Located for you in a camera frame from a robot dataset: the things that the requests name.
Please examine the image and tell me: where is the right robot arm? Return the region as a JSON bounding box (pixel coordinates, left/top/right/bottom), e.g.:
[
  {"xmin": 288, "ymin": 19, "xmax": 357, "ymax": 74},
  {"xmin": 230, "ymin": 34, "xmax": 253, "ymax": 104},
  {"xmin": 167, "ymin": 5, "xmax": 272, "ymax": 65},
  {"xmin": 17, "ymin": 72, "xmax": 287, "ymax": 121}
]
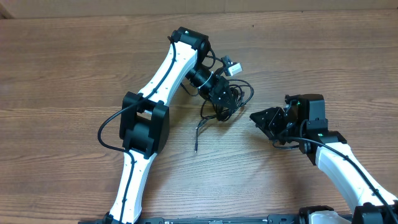
[{"xmin": 250, "ymin": 94, "xmax": 397, "ymax": 223}]

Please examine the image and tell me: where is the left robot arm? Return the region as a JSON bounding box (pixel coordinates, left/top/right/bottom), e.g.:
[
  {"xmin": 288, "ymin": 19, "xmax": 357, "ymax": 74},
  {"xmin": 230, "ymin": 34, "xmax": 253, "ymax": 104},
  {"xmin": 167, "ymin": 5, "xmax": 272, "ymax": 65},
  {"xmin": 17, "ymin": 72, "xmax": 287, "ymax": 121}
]
[{"xmin": 103, "ymin": 27, "xmax": 242, "ymax": 223}]

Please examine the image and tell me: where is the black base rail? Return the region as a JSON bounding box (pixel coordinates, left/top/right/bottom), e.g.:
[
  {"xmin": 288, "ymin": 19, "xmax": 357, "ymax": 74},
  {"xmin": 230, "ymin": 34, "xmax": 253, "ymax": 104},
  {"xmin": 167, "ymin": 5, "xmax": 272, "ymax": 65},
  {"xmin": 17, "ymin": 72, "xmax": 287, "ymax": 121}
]
[{"xmin": 77, "ymin": 213, "xmax": 355, "ymax": 224}]

